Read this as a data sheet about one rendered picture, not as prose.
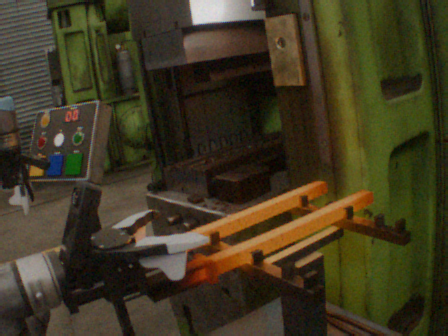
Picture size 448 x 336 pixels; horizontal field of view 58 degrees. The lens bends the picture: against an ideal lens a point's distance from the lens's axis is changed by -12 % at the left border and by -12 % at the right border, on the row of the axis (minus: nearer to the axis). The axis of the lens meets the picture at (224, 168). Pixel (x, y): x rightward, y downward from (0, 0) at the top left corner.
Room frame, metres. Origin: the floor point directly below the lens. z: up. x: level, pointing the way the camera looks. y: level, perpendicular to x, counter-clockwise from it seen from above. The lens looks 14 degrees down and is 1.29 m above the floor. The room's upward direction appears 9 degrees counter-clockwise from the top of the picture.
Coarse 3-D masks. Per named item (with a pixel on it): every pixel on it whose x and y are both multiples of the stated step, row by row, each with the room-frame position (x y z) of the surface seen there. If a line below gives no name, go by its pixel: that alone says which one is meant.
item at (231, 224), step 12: (288, 192) 0.87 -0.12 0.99; (300, 192) 0.86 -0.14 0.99; (312, 192) 0.87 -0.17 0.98; (324, 192) 0.89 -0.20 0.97; (264, 204) 0.82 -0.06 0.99; (276, 204) 0.82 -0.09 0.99; (288, 204) 0.83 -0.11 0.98; (228, 216) 0.79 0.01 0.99; (240, 216) 0.78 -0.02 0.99; (252, 216) 0.78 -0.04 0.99; (264, 216) 0.80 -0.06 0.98; (204, 228) 0.75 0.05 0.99; (216, 228) 0.74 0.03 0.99; (228, 228) 0.75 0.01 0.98; (240, 228) 0.77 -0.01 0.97
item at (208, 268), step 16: (368, 192) 0.78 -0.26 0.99; (336, 208) 0.74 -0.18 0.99; (288, 224) 0.70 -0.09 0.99; (304, 224) 0.69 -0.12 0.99; (320, 224) 0.71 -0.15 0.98; (256, 240) 0.66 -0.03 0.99; (272, 240) 0.66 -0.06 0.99; (288, 240) 0.67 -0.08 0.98; (208, 256) 0.63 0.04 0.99; (224, 256) 0.62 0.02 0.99; (240, 256) 0.63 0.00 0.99; (160, 272) 0.59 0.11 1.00; (192, 272) 0.58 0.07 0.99; (208, 272) 0.59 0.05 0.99; (160, 288) 0.57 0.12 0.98; (176, 288) 0.58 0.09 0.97
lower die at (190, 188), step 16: (240, 144) 1.37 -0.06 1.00; (256, 144) 1.35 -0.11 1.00; (192, 160) 1.26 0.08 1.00; (208, 160) 1.23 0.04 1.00; (224, 160) 1.23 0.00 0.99; (256, 160) 1.27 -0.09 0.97; (176, 176) 1.26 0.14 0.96; (192, 176) 1.20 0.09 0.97; (208, 176) 1.16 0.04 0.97; (192, 192) 1.21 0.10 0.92; (208, 192) 1.16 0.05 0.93
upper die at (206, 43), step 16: (176, 32) 1.17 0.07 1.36; (192, 32) 1.18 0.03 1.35; (208, 32) 1.21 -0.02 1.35; (224, 32) 1.24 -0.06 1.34; (240, 32) 1.28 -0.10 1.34; (256, 32) 1.32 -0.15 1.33; (144, 48) 1.30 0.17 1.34; (160, 48) 1.24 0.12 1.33; (176, 48) 1.18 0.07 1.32; (192, 48) 1.17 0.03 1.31; (208, 48) 1.20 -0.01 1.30; (224, 48) 1.24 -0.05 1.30; (240, 48) 1.28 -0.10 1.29; (256, 48) 1.31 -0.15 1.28; (160, 64) 1.25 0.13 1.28; (176, 64) 1.19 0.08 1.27
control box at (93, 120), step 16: (48, 112) 1.64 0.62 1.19; (64, 112) 1.59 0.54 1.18; (80, 112) 1.55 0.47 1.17; (96, 112) 1.51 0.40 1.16; (48, 128) 1.60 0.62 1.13; (64, 128) 1.56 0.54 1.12; (80, 128) 1.51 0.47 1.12; (96, 128) 1.49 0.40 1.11; (32, 144) 1.61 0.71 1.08; (48, 144) 1.56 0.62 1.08; (64, 144) 1.52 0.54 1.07; (80, 144) 1.48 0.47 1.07; (96, 144) 1.48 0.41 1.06; (64, 160) 1.49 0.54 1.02; (96, 160) 1.46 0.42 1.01; (48, 176) 1.50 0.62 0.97; (64, 176) 1.46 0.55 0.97; (80, 176) 1.42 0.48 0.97; (96, 176) 1.45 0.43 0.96
